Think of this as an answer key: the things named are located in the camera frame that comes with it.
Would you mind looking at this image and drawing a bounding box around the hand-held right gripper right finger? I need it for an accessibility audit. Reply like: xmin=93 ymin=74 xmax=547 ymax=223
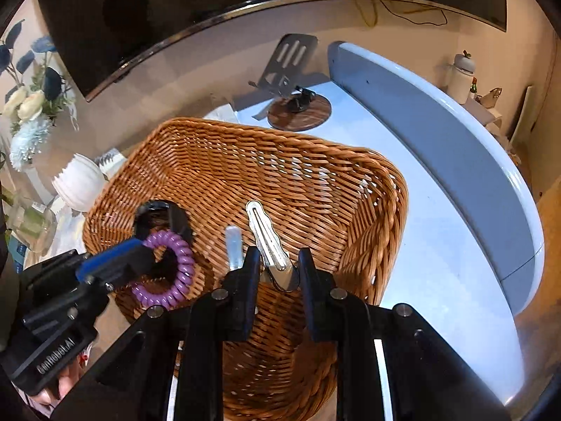
xmin=297 ymin=248 xmax=513 ymax=421

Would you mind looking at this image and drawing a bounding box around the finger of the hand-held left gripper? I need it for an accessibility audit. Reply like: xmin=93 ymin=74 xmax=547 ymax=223
xmin=106 ymin=242 xmax=160 ymax=293
xmin=76 ymin=237 xmax=145 ymax=283

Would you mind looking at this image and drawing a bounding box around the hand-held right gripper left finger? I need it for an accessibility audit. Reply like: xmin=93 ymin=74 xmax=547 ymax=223
xmin=50 ymin=246 xmax=264 ymax=421

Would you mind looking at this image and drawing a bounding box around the purple spiral hair tie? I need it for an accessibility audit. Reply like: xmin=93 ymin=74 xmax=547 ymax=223
xmin=130 ymin=230 xmax=196 ymax=308

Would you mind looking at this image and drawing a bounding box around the silver metal hair clip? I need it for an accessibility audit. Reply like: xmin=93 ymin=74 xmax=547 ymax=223
xmin=245 ymin=200 xmax=299 ymax=294

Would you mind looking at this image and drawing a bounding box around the brown wicker basket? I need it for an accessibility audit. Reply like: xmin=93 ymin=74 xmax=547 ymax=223
xmin=82 ymin=117 xmax=409 ymax=421

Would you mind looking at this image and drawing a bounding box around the person's left hand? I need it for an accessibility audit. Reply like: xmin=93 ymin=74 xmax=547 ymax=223
xmin=26 ymin=344 xmax=93 ymax=410

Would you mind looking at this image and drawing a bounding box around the translucent plastic hair clip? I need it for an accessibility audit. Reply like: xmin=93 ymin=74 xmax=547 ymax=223
xmin=224 ymin=226 xmax=244 ymax=273

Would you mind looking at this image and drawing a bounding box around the black wristwatch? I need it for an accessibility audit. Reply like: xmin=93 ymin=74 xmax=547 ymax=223
xmin=133 ymin=200 xmax=194 ymax=281

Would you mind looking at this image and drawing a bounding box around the white ribbed vase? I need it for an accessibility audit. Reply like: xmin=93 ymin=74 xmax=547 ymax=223
xmin=52 ymin=153 xmax=110 ymax=211

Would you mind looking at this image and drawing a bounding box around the clear glass vase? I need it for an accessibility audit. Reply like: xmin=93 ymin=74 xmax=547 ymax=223
xmin=9 ymin=197 xmax=58 ymax=255

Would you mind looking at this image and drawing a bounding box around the striped paper pad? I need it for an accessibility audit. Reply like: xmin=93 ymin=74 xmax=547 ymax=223
xmin=93 ymin=149 xmax=122 ymax=173

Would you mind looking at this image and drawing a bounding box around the artificial flower bouquet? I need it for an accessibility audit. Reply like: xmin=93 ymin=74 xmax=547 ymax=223
xmin=0 ymin=20 xmax=80 ymax=172

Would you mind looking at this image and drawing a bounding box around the metal tablet stand wooden base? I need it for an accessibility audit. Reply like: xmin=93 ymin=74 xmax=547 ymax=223
xmin=248 ymin=34 xmax=332 ymax=131

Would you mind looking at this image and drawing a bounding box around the light blue curved backboard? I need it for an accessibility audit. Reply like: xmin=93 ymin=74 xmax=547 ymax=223
xmin=328 ymin=41 xmax=545 ymax=316

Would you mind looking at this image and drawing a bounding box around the side shelf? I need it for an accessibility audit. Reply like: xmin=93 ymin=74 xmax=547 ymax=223
xmin=460 ymin=96 xmax=506 ymax=134

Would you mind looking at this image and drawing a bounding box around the white bottle with lid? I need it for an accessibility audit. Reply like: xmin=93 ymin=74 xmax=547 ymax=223
xmin=447 ymin=52 xmax=476 ymax=106

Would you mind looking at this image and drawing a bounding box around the white leaning panel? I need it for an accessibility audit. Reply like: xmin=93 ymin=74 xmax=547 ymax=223
xmin=511 ymin=85 xmax=536 ymax=150

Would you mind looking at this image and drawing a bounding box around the yellow cable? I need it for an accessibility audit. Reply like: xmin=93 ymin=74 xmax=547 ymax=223
xmin=355 ymin=0 xmax=382 ymax=27

